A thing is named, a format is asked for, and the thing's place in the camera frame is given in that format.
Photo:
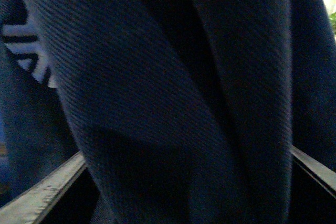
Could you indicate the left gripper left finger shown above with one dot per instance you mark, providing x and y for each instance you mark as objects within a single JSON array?
[{"x": 36, "y": 203}]

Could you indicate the dark navy blue garment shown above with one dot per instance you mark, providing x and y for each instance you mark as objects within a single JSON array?
[{"x": 185, "y": 110}]

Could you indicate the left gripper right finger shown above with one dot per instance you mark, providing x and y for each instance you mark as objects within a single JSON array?
[{"x": 321, "y": 174}]

